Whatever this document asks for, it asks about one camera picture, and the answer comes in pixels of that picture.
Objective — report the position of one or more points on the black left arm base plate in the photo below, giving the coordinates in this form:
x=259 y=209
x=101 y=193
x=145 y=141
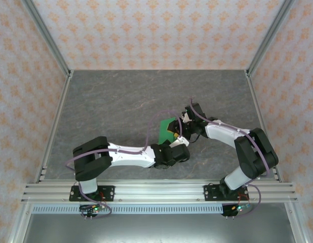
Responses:
x=108 y=192

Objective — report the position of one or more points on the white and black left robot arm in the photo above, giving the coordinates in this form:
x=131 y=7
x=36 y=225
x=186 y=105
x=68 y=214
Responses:
x=128 y=158

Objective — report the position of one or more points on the aluminium table side rail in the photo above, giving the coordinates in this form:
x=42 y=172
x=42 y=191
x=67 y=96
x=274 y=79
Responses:
x=54 y=126
x=263 y=124

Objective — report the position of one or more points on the aluminium mounting beam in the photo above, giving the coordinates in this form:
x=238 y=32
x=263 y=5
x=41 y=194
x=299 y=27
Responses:
x=159 y=192

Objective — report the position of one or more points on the green and yellow paper sheet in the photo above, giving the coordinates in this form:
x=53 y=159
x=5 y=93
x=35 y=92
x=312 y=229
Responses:
x=163 y=134

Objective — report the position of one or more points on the aluminium frame post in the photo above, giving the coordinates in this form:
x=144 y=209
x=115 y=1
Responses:
x=269 y=35
x=48 y=38

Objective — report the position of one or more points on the controller board with leds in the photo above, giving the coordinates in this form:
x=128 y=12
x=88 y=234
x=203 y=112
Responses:
x=95 y=208
x=238 y=208

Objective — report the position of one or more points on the grey metal lower panel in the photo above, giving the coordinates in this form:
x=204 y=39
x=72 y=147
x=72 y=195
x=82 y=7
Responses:
x=156 y=229

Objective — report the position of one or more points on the left controller board with LEDs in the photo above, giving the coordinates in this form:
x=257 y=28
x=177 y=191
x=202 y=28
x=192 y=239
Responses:
x=95 y=208

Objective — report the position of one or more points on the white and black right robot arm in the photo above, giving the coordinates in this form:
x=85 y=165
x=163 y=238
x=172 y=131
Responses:
x=222 y=134

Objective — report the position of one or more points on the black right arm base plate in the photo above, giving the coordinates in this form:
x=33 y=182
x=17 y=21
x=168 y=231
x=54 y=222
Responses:
x=209 y=193

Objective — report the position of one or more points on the right controller board with LEDs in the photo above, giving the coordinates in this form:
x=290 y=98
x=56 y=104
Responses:
x=238 y=208

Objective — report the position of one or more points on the aluminium lower frame leg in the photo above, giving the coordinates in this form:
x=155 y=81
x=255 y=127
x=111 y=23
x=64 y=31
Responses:
x=295 y=225
x=19 y=225

